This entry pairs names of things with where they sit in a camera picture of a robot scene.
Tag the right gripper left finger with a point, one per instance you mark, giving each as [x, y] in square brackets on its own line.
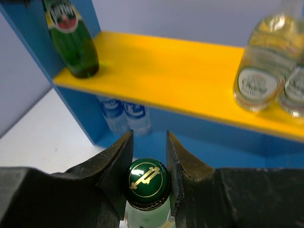
[88, 195]

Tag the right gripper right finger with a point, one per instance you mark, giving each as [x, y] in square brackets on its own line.
[205, 197]

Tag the green Perrier bottle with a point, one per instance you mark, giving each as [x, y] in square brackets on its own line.
[71, 38]
[147, 186]

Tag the clear Chang bottle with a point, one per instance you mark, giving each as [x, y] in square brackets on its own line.
[271, 54]
[291, 98]

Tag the blue and yellow shelf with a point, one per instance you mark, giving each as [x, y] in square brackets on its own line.
[179, 58]

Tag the left water bottle blue label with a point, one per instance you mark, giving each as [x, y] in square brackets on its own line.
[113, 112]

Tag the water bottle blue label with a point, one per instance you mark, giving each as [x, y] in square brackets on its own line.
[113, 112]
[138, 117]

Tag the right water bottle blue label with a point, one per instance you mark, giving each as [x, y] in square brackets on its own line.
[138, 117]

